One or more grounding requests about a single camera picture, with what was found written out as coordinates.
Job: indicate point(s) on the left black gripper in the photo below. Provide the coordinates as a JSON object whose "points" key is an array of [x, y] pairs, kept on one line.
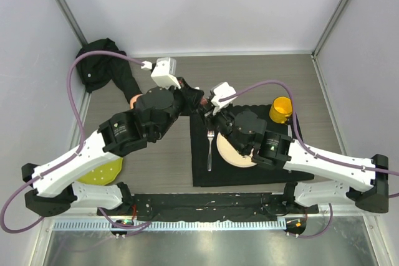
{"points": [[191, 97]]}

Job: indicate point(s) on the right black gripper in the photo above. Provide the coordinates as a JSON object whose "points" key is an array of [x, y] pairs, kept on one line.
{"points": [[211, 117]]}

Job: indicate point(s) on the nail polish bottle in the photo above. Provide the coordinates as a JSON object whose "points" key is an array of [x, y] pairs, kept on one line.
{"points": [[204, 101]]}

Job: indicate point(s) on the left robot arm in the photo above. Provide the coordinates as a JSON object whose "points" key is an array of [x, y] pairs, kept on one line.
{"points": [[57, 188]]}

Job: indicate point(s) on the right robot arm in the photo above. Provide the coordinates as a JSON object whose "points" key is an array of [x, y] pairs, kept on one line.
{"points": [[362, 181]]}

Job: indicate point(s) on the silver fork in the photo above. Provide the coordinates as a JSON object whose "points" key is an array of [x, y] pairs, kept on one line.
{"points": [[210, 135]]}

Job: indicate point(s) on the pink cream plate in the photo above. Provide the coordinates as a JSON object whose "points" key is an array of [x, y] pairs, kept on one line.
{"points": [[230, 155]]}

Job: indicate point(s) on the yellow mug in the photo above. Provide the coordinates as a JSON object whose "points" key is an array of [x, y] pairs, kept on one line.
{"points": [[281, 110]]}

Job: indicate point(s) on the black sleeve cloth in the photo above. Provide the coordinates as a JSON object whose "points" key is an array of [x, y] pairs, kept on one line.
{"points": [[96, 71]]}

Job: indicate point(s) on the green dotted plate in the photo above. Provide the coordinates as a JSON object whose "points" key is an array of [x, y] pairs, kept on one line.
{"points": [[104, 174]]}

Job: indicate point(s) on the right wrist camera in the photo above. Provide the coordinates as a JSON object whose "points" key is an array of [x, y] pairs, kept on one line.
{"points": [[221, 96]]}

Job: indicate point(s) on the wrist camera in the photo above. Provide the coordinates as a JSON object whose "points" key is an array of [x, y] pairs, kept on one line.
{"points": [[163, 72], [221, 96]]}

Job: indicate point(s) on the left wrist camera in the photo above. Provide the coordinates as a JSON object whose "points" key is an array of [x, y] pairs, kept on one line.
{"points": [[163, 72]]}

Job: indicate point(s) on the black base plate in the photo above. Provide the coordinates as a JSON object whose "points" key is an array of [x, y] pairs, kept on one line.
{"points": [[211, 207]]}

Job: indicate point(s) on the white cable duct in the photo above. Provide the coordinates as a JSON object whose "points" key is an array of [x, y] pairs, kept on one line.
{"points": [[103, 225]]}

